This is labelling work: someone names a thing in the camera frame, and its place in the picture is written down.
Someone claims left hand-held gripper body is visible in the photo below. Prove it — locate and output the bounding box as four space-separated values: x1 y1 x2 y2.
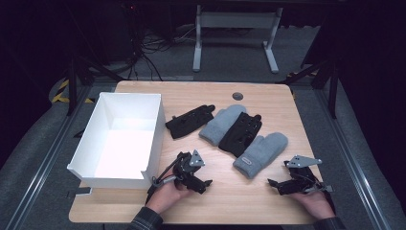
171 149 206 190

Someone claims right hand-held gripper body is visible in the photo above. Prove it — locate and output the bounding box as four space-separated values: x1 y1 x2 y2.
282 154 324 193

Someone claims grey knit mitten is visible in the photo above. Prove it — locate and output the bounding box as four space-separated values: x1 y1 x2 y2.
232 131 289 180
198 103 247 147

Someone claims black fingerless glove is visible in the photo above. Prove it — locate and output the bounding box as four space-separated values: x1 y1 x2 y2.
165 103 216 140
218 111 263 159

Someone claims white box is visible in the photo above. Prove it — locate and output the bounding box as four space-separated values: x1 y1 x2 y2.
66 92 167 190

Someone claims person's left hand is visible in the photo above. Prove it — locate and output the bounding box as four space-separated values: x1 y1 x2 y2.
154 175 195 215

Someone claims person's right hand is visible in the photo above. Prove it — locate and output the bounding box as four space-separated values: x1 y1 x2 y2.
288 188 336 220

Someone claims black metal stand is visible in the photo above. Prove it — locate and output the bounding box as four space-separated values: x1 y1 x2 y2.
276 54 340 120
65 54 126 117

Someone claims dark tape piece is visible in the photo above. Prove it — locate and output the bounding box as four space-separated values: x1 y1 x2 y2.
66 187 93 199

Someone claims yellow black hazard tape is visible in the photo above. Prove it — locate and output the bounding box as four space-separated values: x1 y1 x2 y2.
51 79 96 104

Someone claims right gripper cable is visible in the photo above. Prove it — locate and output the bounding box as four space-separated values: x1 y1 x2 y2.
303 178 337 216

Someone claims aluminium floor rail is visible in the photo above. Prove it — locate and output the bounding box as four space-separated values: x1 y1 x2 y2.
4 85 92 230
314 85 393 230

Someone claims bundle of floor cables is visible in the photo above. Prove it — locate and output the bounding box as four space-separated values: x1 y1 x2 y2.
121 2 199 81

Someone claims white desk frame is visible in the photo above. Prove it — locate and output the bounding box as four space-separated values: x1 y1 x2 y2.
192 4 284 75

